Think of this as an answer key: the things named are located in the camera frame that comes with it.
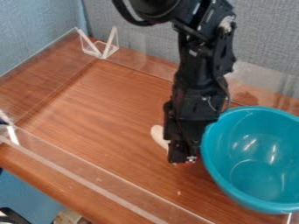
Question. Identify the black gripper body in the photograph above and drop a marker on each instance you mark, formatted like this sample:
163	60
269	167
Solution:
201	87

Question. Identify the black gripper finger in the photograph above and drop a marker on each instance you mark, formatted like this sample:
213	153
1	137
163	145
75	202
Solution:
185	136

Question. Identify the brown toy mushroom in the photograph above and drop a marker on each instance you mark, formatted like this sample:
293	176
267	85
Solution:
158	136

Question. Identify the blue plastic bowl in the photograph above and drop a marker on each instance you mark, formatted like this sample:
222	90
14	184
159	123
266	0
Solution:
250	152

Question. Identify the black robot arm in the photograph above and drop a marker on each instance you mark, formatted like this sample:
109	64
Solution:
206	26

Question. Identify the clear acrylic back barrier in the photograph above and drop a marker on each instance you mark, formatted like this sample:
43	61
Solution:
254	85

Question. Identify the clear acrylic barrier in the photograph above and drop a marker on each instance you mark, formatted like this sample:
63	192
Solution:
37	80
254	85
82	184

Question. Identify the clear acrylic front barrier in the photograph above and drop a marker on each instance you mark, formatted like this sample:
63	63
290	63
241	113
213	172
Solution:
82	184

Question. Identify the clear acrylic left barrier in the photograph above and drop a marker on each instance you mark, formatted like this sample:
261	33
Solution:
37	80

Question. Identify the clear acrylic corner bracket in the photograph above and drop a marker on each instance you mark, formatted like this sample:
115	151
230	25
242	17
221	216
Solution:
99	49

